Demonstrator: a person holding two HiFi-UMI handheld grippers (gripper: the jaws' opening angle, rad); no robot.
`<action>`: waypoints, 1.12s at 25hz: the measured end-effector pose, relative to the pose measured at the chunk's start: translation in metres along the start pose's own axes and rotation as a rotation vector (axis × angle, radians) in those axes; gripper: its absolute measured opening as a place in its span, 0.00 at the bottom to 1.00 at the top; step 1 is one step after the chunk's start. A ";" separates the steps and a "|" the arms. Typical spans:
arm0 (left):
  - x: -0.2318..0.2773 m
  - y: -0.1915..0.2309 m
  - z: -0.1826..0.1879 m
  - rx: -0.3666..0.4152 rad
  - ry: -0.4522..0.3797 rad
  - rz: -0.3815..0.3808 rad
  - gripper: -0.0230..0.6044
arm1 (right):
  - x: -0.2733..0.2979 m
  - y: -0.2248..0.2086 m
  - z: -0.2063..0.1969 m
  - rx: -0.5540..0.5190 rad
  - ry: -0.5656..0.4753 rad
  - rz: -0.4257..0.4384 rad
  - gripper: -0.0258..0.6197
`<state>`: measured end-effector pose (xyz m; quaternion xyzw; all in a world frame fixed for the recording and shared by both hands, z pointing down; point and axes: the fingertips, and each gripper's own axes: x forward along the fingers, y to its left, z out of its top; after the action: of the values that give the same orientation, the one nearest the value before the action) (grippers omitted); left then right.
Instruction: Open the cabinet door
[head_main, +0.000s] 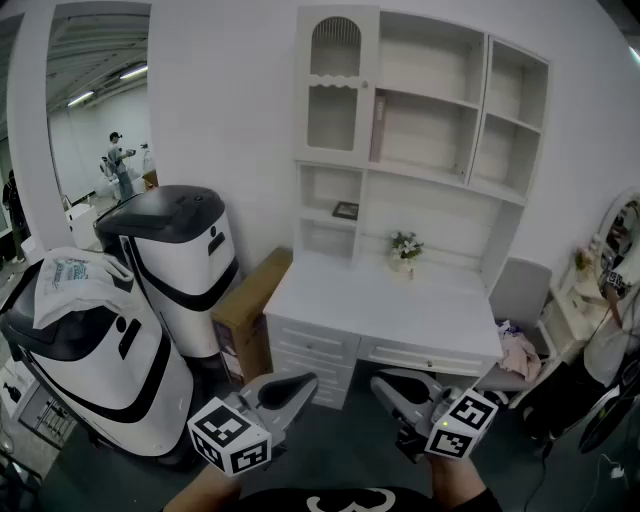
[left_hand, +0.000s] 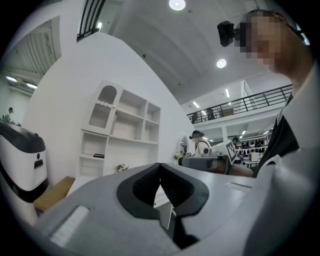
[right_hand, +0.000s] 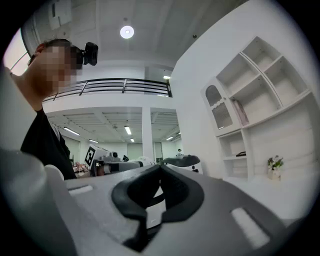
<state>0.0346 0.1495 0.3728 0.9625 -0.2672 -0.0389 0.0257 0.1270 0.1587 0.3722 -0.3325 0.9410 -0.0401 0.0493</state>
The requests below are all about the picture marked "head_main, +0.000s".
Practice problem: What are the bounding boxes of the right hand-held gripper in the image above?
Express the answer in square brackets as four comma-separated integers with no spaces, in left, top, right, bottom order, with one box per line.
[370,368,500,464]

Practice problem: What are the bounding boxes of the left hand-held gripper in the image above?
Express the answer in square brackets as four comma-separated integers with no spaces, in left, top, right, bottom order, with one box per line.
[187,372,319,476]

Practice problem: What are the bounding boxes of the white cabinet door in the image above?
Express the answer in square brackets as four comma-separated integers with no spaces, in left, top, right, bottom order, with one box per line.
[294,5,381,162]

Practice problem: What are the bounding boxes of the person's right forearm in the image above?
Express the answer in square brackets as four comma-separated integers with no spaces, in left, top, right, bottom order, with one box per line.
[429,453,487,501]

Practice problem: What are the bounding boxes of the person's left forearm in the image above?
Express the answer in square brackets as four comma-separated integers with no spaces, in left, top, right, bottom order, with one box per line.
[163,462,244,512]

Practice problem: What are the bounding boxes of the white desk with hutch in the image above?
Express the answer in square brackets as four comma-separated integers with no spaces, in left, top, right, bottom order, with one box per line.
[262,4,551,411]

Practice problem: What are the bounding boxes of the brown cardboard box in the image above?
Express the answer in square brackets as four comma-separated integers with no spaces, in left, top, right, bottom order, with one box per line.
[210,247,294,389]

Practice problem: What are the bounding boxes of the pink clothes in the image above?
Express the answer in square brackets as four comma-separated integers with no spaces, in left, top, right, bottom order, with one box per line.
[494,319,544,381]

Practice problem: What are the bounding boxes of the person's black shirt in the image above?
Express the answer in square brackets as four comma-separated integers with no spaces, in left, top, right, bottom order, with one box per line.
[238,484,504,512]

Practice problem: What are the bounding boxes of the white flower bouquet vase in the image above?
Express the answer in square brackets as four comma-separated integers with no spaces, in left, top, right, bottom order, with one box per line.
[388,230,425,280]

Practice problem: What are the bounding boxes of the grey chair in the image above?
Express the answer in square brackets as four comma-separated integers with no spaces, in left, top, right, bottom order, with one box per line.
[477,257,555,406]

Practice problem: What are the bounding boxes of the white vanity table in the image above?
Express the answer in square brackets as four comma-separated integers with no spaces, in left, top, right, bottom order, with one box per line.
[542,239,626,364]

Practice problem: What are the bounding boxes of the white plastic bag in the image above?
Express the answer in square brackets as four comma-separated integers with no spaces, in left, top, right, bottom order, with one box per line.
[32,248,136,330]

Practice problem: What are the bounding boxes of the oval vanity mirror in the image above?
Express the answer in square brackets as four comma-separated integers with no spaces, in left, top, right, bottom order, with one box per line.
[597,187,640,281]

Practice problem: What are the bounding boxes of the pink book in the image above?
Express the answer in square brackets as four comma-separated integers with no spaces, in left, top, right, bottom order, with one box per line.
[369,89,388,164]

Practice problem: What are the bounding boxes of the white charger cable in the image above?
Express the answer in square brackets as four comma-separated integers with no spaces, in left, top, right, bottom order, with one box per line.
[598,452,629,479]

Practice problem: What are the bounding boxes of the metal wire rack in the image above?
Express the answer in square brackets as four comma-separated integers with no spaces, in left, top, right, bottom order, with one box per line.
[20,395,77,447]

